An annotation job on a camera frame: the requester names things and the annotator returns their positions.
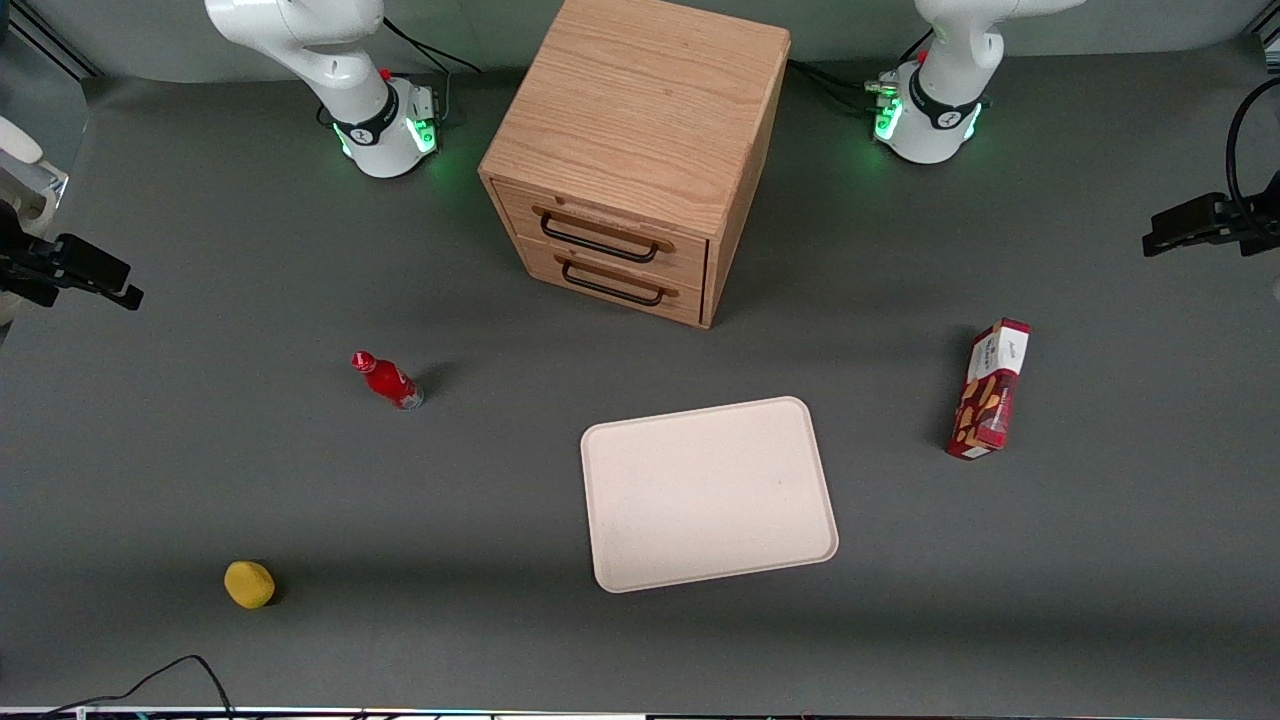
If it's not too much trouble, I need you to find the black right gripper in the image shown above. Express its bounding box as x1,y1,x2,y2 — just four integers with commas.
0,200,145,311

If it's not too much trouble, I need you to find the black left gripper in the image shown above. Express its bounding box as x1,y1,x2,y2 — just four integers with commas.
1142,172,1280,259

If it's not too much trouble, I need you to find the red cookie box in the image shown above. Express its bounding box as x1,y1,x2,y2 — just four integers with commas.
946,318,1032,461

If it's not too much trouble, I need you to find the beige rectangular tray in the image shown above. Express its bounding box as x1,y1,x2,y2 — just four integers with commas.
580,396,840,594

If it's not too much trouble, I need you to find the red plastic bottle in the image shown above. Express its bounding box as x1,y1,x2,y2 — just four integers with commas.
351,351,425,412

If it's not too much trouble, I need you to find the yellow round sponge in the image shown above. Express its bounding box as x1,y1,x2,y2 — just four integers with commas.
224,561,277,610

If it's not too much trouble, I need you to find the wooden two-drawer cabinet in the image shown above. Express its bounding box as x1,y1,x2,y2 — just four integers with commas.
478,0,793,330

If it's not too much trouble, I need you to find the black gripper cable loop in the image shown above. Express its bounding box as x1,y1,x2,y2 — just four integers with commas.
1227,78,1280,213

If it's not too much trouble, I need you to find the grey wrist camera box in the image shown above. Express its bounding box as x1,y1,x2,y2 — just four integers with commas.
0,163,70,241

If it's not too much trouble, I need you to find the black left arm base cable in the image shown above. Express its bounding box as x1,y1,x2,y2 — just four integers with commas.
788,28,935,113

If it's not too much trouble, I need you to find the black arm base cable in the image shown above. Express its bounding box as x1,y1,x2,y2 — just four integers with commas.
382,15,483,129
788,28,935,113

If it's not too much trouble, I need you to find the black right arm base cable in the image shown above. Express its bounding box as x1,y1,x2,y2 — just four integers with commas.
382,15,483,129

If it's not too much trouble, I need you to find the black cable on table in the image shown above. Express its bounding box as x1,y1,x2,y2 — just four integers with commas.
38,655,237,719

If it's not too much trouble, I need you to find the wooden drawer with long handle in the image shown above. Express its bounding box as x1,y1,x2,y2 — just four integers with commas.
492,179,710,292

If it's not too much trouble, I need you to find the wooden drawer with short handle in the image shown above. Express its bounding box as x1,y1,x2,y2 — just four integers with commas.
514,235,705,327

